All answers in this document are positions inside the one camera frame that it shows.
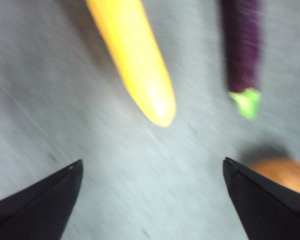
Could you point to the purple eggplant with green stem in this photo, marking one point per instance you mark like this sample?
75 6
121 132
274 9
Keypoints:
242 47

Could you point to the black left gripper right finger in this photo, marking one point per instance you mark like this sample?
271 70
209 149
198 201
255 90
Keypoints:
270 207

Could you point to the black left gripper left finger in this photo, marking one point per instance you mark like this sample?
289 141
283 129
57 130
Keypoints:
40 207

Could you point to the yellow corn cob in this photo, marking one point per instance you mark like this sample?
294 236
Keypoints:
132 57

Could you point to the brown potato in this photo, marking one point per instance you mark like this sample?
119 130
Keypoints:
285 172

